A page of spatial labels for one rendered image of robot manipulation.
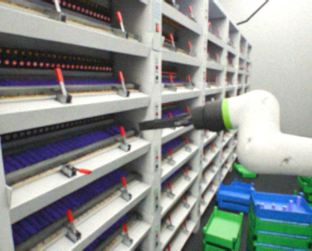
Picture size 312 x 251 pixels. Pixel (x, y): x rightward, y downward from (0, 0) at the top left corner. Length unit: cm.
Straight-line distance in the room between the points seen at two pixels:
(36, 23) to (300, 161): 65
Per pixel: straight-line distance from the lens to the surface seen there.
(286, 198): 172
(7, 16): 57
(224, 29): 235
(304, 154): 60
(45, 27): 62
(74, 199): 89
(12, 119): 56
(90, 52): 99
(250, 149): 57
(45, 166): 69
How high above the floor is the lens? 115
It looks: 11 degrees down
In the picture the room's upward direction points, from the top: straight up
